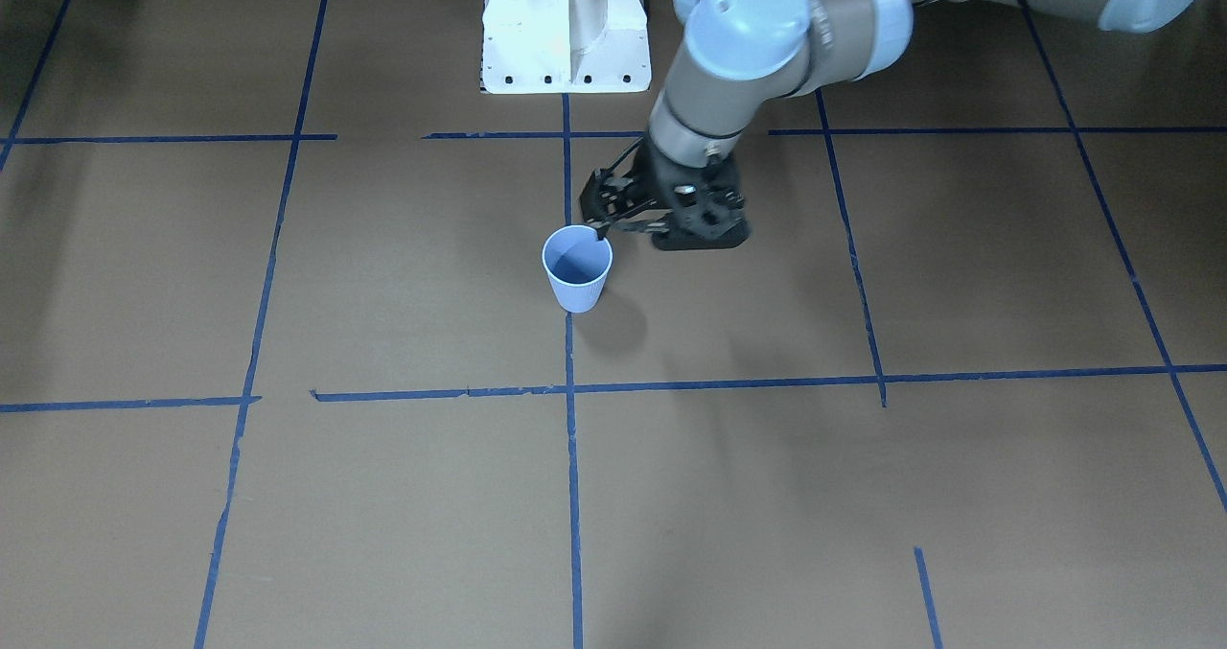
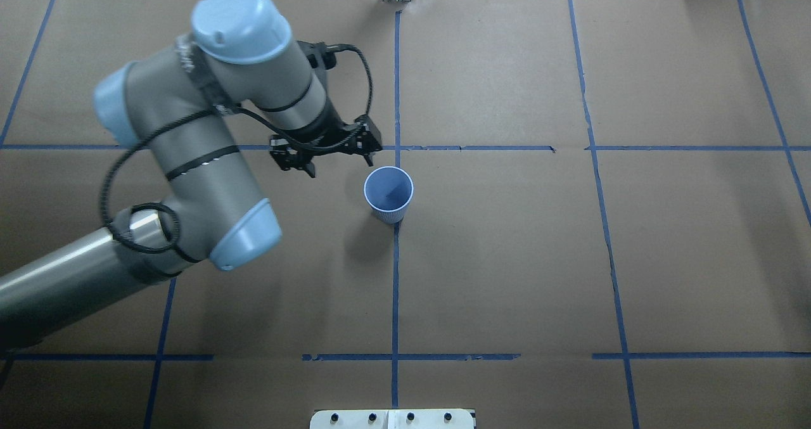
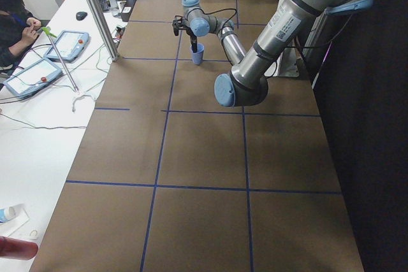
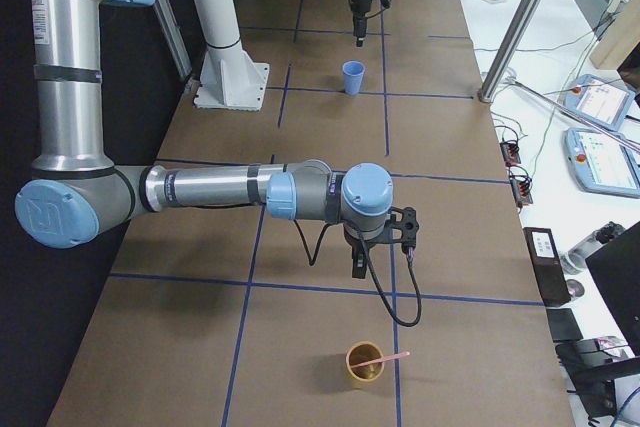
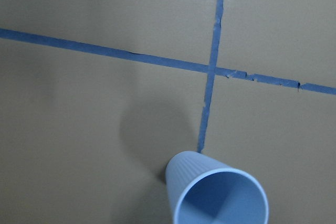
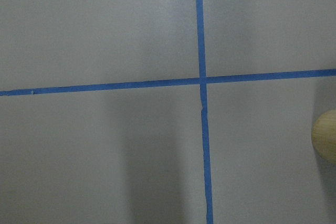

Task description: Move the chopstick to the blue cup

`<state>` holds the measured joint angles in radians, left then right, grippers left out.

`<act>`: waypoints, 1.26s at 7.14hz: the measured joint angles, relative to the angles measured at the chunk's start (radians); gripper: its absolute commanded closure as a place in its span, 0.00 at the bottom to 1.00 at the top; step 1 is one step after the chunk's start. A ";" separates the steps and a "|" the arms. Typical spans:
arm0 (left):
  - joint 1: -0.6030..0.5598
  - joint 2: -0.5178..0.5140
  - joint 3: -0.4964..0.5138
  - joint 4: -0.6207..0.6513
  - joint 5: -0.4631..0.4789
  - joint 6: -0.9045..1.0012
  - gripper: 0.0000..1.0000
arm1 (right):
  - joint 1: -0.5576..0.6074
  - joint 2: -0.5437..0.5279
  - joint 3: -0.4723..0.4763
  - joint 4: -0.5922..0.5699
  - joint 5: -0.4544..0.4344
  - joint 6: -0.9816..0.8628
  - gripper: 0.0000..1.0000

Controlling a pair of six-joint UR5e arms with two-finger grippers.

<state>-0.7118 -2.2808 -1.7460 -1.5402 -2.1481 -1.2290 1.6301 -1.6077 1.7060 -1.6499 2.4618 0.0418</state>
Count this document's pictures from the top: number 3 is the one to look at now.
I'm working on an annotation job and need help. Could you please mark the black computer mouse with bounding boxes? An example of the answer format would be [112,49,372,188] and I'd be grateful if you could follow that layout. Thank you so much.
[75,11,87,21]

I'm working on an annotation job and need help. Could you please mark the teach pendant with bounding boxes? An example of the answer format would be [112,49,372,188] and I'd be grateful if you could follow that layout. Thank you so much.
[3,59,62,97]
[50,31,90,63]

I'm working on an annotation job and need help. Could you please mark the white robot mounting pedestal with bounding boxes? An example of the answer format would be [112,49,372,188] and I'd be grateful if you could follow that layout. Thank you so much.
[276,48,300,78]

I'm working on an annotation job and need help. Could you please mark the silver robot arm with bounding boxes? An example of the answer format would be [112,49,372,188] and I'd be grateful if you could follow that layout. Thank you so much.
[172,0,374,107]

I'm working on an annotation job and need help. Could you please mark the blue paper cup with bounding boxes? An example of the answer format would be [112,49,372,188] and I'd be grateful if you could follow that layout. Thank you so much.
[190,43,205,65]

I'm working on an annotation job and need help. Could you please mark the far teach pendant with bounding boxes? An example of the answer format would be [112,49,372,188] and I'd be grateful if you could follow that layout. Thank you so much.
[50,31,90,63]

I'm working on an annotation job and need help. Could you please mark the seated person in black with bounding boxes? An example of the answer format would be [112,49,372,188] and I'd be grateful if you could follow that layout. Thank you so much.
[1,0,42,74]

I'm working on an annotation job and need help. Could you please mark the aluminium frame post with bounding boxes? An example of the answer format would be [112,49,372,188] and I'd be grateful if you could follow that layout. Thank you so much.
[86,0,118,62]

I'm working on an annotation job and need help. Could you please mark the thin metal rod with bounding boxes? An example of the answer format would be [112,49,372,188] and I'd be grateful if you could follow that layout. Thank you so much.
[41,27,79,94]

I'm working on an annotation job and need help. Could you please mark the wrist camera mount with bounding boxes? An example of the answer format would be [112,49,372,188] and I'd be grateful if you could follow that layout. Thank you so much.
[172,15,187,36]

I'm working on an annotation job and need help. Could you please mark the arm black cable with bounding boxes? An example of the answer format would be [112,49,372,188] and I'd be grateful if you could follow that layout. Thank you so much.
[200,8,238,36]

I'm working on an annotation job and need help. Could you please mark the white plastic bottle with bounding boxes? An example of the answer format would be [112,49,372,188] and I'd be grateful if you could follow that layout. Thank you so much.
[1,203,24,224]

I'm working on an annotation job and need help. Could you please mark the red bottle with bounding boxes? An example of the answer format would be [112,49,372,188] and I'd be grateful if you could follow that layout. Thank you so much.
[1,236,38,260]

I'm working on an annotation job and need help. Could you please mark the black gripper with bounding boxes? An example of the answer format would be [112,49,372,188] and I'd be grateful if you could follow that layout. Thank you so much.
[186,26,197,52]

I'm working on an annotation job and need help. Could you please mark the near teach pendant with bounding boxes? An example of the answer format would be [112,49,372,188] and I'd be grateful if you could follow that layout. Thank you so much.
[3,59,62,97]

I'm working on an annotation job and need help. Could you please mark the clear water bottle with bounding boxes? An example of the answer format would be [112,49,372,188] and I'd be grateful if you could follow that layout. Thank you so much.
[108,0,119,17]

